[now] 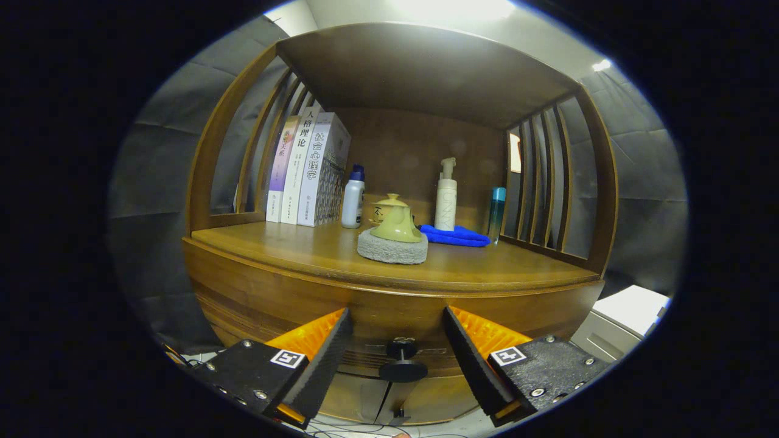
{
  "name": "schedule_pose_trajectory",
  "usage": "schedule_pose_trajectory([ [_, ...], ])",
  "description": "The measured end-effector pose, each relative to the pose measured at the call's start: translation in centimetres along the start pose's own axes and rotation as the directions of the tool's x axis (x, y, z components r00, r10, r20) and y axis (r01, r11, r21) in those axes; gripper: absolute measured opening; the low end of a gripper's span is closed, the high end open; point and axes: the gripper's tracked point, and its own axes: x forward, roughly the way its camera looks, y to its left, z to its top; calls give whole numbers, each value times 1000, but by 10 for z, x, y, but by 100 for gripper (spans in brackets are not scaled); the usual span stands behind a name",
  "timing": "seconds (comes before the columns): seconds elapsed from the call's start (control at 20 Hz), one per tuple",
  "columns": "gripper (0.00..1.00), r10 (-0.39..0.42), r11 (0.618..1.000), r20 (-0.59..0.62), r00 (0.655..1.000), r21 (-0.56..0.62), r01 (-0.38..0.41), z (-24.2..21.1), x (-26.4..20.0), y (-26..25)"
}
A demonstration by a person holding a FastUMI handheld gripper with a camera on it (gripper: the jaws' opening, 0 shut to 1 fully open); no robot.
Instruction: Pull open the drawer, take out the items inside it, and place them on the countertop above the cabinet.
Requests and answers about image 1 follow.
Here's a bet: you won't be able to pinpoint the white side cabinet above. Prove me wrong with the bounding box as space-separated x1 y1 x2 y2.
569 285 672 364

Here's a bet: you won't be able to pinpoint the clear bottle with teal cap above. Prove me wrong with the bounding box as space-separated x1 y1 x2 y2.
487 187 507 245

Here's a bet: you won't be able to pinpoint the plain white book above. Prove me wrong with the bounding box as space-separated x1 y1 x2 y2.
280 106 321 225

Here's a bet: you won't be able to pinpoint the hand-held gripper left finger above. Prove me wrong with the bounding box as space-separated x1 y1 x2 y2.
189 307 354 429

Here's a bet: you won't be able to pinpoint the large round ceiling light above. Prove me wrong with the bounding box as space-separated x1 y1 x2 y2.
389 0 518 22

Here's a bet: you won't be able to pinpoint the white pump bottle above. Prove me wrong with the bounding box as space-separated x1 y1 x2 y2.
434 158 458 232

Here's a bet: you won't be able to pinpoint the white patterned book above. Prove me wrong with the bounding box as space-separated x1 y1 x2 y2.
297 112 352 228

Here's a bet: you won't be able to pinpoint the yellow lidded tea cup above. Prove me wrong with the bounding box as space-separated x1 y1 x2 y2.
370 193 410 224

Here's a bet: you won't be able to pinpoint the white bottle with blue cap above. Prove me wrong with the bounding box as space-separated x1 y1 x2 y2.
341 164 366 229

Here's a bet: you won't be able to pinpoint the black floor cables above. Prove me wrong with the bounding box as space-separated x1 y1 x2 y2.
304 417 421 438

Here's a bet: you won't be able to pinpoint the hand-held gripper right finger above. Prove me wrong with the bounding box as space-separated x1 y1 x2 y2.
442 306 611 426

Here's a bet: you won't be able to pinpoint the wooden countertop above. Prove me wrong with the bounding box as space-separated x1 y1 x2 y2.
190 220 600 291

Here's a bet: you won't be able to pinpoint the curved wooden drawer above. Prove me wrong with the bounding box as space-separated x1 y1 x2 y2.
183 239 605 379

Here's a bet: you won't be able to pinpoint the black drawer knob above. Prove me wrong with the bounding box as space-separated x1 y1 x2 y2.
379 338 428 383

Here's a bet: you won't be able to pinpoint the blue cloth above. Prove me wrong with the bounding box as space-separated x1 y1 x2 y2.
419 224 491 248

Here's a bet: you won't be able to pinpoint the brown wooden cabinet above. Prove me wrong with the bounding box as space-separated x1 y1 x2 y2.
181 23 620 426

